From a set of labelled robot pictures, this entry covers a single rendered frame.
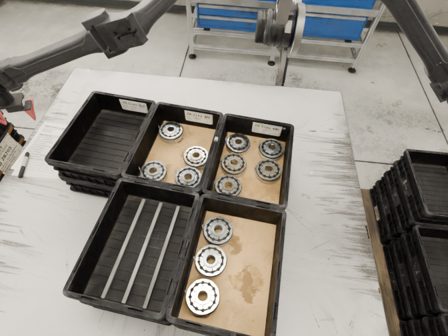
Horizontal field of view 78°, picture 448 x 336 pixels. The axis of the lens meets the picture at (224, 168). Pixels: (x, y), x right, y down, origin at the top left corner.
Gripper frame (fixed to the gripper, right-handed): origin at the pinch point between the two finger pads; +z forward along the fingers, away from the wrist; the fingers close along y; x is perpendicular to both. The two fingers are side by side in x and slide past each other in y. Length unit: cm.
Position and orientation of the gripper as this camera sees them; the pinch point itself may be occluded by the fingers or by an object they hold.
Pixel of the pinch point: (19, 119)
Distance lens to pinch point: 126.5
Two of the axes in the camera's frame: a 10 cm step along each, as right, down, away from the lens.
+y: 9.6, -2.0, 1.9
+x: -2.7, -8.0, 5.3
